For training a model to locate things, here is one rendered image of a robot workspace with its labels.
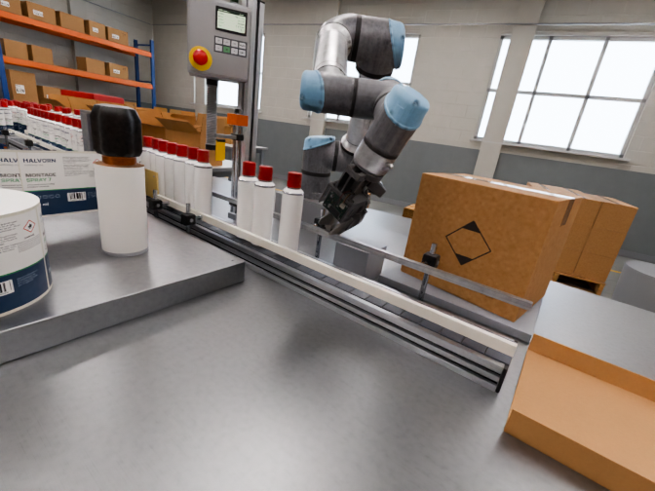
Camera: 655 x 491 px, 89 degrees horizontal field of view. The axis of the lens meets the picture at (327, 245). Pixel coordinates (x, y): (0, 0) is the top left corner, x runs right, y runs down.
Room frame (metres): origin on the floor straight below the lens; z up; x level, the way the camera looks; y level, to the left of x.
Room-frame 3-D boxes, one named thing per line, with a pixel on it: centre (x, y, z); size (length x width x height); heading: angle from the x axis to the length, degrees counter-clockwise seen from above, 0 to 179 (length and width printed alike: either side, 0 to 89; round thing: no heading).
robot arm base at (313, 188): (1.33, 0.09, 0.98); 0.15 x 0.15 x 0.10
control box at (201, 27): (1.08, 0.39, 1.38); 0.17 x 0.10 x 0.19; 111
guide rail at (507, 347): (0.75, 0.13, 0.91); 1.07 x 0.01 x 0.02; 56
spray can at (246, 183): (0.86, 0.23, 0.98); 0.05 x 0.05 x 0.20
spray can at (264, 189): (0.82, 0.18, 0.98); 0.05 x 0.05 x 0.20
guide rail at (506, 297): (0.81, 0.09, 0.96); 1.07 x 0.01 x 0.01; 56
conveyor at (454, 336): (0.95, 0.35, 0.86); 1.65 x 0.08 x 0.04; 56
